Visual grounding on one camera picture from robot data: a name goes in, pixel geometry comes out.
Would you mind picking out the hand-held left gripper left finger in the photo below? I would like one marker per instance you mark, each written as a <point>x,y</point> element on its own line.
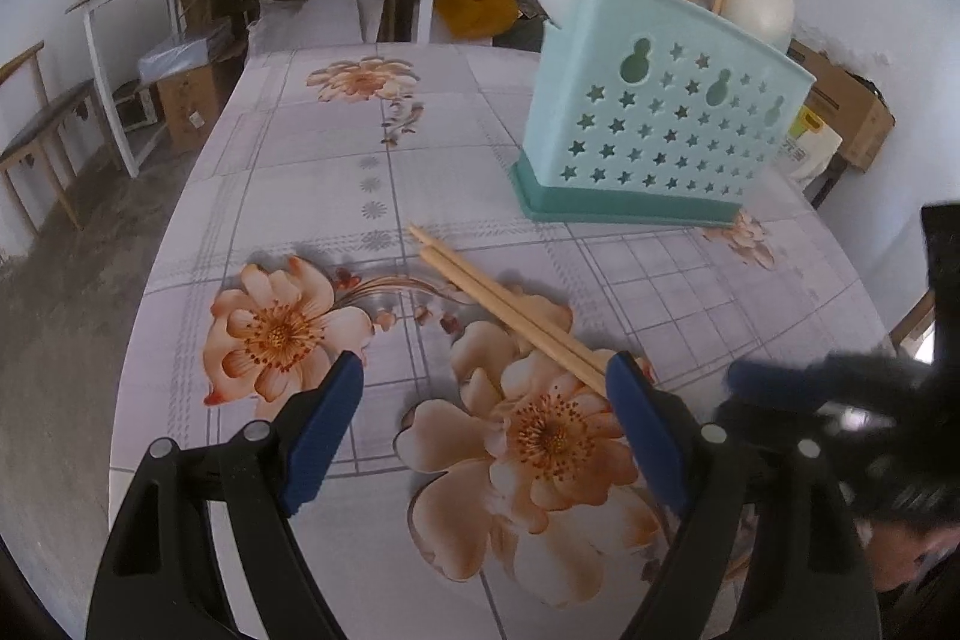
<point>326,422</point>

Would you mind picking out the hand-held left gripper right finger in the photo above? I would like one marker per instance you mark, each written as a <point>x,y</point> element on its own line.
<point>649,437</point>

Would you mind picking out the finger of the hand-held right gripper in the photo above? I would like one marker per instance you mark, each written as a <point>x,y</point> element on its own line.
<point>780,381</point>
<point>787,424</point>

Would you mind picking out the teal plastic utensil holder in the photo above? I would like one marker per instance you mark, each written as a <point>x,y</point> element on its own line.
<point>660,115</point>

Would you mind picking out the person's right hand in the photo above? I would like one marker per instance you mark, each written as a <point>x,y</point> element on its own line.
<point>915,557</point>

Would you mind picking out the floral plaid tablecloth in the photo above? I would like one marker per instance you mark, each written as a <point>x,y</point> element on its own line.
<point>322,197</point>

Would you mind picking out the large cardboard box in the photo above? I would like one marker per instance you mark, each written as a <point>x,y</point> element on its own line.
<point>847,108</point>

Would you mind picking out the brown cardboard box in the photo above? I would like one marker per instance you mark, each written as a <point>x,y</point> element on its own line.
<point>191,108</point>

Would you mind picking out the small white appliance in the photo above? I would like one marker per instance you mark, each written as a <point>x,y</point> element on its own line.
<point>136,109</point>

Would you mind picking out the plastic-wrapped package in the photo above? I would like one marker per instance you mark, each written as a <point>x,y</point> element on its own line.
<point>187,51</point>

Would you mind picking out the white pillow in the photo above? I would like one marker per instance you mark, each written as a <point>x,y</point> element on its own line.
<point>304,18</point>

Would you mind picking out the wooden chair with dark seat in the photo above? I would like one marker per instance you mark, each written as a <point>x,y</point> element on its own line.
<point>45,123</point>

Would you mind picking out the yellow plastic bag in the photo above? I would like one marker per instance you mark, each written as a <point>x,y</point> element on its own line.
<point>476,6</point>

